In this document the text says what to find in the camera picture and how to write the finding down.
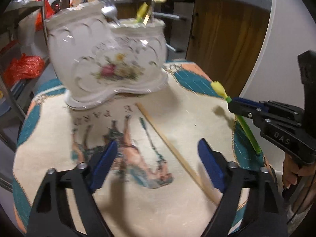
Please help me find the dark pressure cooker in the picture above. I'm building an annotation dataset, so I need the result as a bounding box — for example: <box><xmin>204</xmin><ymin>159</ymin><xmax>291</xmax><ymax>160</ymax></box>
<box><xmin>51</xmin><ymin>0</ymin><xmax>72</xmax><ymax>13</ymax></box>

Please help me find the yellow tulip-shaped spoon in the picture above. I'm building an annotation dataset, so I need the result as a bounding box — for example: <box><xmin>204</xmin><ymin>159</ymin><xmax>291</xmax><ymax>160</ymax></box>
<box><xmin>136</xmin><ymin>2</ymin><xmax>149</xmax><ymax>26</ymax></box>

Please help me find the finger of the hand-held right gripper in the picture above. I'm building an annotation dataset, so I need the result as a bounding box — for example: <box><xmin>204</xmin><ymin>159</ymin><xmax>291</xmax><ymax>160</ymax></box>
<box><xmin>227</xmin><ymin>102</ymin><xmax>266</xmax><ymax>125</ymax></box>
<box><xmin>232</xmin><ymin>97</ymin><xmax>305</xmax><ymax>119</ymax></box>

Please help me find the silver spoon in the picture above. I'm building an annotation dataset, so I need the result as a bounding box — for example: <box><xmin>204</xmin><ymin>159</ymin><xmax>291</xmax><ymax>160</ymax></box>
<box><xmin>101</xmin><ymin>4</ymin><xmax>122</xmax><ymax>27</ymax></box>

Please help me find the green yellow-tipped utensil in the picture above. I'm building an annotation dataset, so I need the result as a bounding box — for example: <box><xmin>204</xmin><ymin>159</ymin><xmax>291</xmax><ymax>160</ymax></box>
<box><xmin>210</xmin><ymin>80</ymin><xmax>263</xmax><ymax>157</ymax></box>

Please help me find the red plastic bag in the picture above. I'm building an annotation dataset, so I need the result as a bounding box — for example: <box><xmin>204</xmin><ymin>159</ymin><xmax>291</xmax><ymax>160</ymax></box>
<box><xmin>3</xmin><ymin>54</ymin><xmax>45</xmax><ymax>87</ymax></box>
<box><xmin>34</xmin><ymin>0</ymin><xmax>55</xmax><ymax>32</ymax></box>

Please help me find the white floral ceramic utensil holder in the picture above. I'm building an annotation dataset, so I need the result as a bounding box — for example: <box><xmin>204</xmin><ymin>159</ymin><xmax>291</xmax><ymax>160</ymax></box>
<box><xmin>44</xmin><ymin>1</ymin><xmax>169</xmax><ymax>111</ymax></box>

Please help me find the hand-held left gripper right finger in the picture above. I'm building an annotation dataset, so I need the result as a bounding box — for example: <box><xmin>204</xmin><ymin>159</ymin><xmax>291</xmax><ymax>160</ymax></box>
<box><xmin>197</xmin><ymin>138</ymin><xmax>289</xmax><ymax>237</ymax></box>

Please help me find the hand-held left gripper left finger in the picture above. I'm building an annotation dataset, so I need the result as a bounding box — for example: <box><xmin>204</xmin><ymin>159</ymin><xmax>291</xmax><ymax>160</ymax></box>
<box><xmin>26</xmin><ymin>141</ymin><xmax>118</xmax><ymax>237</ymax></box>

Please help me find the stainless steel drawer unit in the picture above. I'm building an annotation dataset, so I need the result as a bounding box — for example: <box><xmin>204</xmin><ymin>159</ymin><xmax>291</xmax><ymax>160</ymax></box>
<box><xmin>152</xmin><ymin>0</ymin><xmax>196</xmax><ymax>63</ymax></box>

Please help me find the wooden kitchen cabinet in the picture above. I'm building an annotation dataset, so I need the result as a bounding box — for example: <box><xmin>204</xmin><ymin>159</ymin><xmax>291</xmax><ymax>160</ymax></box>
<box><xmin>116</xmin><ymin>0</ymin><xmax>271</xmax><ymax>98</ymax></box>

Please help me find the person's right hand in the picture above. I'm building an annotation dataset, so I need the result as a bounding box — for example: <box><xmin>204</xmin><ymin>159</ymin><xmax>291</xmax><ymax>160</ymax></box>
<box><xmin>281</xmin><ymin>150</ymin><xmax>316</xmax><ymax>193</ymax></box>

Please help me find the printed teal and cream mat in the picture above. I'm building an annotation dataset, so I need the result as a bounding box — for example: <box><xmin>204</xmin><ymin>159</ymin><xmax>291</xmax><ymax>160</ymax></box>
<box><xmin>11</xmin><ymin>60</ymin><xmax>274</xmax><ymax>237</ymax></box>

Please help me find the metal shelf rack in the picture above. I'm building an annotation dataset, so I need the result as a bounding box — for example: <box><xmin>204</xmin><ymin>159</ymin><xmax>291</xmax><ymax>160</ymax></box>
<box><xmin>0</xmin><ymin>0</ymin><xmax>68</xmax><ymax>153</ymax></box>

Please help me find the white plastic bag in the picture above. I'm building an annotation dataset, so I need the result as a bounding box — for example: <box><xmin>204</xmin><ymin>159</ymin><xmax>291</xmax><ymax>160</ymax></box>
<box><xmin>18</xmin><ymin>12</ymin><xmax>48</xmax><ymax>48</ymax></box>

